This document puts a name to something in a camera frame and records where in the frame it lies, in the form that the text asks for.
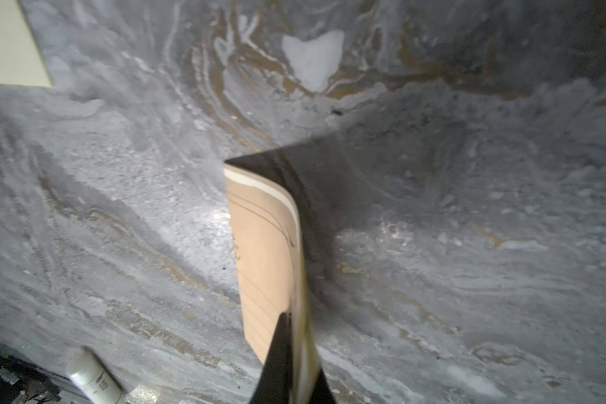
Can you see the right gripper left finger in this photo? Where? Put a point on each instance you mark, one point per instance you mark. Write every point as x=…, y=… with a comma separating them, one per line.
x=275, y=384

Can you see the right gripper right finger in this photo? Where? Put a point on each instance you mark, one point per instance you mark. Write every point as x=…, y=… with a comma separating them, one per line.
x=322, y=393

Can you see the tan letter paper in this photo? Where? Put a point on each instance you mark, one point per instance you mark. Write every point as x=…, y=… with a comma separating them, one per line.
x=267, y=241

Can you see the cream envelope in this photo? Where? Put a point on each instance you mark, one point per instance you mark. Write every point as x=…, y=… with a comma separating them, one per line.
x=21, y=62

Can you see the white glue stick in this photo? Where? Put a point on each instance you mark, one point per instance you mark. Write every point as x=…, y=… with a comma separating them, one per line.
x=93, y=380

